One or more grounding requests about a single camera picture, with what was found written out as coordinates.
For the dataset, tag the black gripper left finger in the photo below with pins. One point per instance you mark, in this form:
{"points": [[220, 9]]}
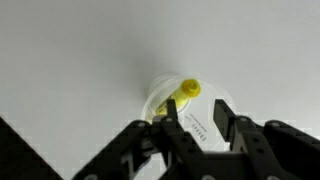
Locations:
{"points": [[176, 140]]}

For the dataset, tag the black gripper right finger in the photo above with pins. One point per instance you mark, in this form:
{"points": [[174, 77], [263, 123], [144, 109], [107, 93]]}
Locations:
{"points": [[260, 146]]}

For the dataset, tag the yellow highlighter marker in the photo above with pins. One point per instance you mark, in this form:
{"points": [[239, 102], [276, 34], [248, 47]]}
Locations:
{"points": [[190, 88]]}

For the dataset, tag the clear plastic measuring cup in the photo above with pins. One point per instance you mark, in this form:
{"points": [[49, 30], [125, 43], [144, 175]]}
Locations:
{"points": [[200, 113]]}

